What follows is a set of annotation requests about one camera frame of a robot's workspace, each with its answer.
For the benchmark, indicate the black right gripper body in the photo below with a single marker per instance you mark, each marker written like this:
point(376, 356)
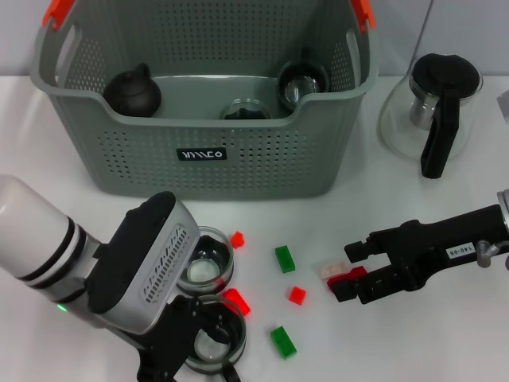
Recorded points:
point(437, 246)

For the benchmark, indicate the small red cube brick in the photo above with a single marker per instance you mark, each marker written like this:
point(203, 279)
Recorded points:
point(238, 239)

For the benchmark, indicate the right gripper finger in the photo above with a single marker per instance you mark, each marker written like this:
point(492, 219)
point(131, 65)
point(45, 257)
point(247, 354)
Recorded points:
point(358, 250)
point(370, 286)

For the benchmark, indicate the dark red toy brick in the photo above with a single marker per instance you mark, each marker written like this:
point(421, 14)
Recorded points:
point(356, 274)

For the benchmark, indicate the small red square brick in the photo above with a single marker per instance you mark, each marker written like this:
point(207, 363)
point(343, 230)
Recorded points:
point(297, 295)

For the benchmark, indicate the black clay teapot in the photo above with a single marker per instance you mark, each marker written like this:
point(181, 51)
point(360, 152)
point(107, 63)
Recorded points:
point(133, 95)

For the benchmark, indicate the green toy brick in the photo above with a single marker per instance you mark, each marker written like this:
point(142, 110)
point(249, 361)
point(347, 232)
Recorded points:
point(283, 343)
point(285, 259)

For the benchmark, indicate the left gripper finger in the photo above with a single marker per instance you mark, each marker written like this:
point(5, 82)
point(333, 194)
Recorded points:
point(216, 332)

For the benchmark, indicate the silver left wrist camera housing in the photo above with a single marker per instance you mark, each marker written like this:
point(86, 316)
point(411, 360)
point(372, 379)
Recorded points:
point(159, 254)

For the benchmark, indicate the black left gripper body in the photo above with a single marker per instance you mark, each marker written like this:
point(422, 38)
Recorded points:
point(171, 342)

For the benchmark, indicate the bright red long brick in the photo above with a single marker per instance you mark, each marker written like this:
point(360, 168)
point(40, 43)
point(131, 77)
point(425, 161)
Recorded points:
point(238, 300)

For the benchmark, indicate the glass teapot black lid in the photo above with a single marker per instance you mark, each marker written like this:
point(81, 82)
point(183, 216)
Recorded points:
point(437, 139)

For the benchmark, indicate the grey perforated storage bin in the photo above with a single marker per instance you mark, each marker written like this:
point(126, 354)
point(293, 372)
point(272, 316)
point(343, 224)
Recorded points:
point(258, 159)

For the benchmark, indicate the glass teacup black base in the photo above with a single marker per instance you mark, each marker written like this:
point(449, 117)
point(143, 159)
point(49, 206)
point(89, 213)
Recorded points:
point(300, 89)
point(246, 110)
point(207, 270)
point(234, 346)

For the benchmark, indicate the translucent white toy brick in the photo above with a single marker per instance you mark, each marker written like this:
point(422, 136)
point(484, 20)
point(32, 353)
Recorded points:
point(330, 270)

